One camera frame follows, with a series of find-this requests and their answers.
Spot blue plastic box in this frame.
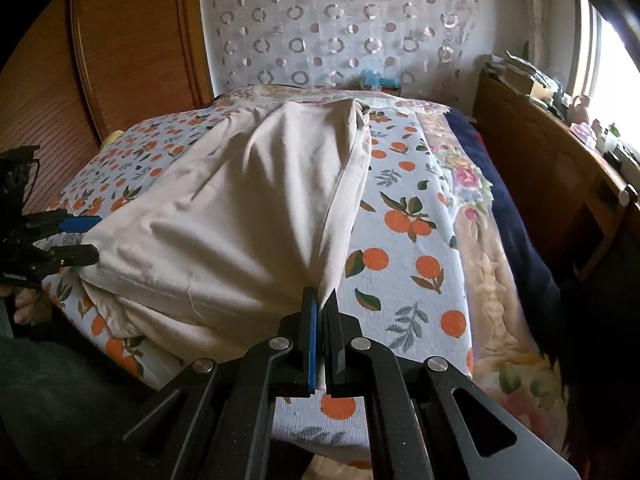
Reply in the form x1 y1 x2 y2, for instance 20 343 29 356
360 71 401 95

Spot bright window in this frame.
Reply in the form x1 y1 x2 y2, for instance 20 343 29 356
575 0 640 161

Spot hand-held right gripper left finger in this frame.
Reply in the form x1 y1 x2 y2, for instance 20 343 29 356
122 286 321 480

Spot pile of books and boxes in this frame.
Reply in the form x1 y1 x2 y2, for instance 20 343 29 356
502 50 568 111

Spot pale purple container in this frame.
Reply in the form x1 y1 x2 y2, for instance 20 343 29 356
570 122 598 148

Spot pink figurine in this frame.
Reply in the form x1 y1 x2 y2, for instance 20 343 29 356
570 94 592 123

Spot orange fruit print bedsheet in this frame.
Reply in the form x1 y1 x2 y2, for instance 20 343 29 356
42 92 476 461

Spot wooden headboard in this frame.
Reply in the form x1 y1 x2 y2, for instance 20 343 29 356
0 0 216 216

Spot circle pattern sheer curtain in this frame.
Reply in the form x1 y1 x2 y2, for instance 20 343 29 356
197 0 481 103

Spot beige printed t-shirt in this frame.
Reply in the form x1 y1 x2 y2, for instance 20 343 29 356
79 99 373 353

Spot brown wooden headboard cabinet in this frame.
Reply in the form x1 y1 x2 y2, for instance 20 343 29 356
472 70 640 281

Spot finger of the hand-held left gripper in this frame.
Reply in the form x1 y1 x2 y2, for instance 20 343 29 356
30 243 100 274
20 211 103 234

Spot person's dark trousers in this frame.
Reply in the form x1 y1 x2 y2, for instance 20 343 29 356
0 292 201 480

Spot floral quilted blanket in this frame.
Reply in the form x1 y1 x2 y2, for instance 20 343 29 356
215 85 571 480

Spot person's left hand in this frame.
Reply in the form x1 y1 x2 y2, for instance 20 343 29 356
0 284 56 326

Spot white vertical pipe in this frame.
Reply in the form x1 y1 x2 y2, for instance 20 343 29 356
527 0 548 56

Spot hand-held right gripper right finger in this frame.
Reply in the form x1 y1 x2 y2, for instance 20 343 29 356
322 290 581 480

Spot navy blue blanket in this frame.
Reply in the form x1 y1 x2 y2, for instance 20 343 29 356
445 107 591 461

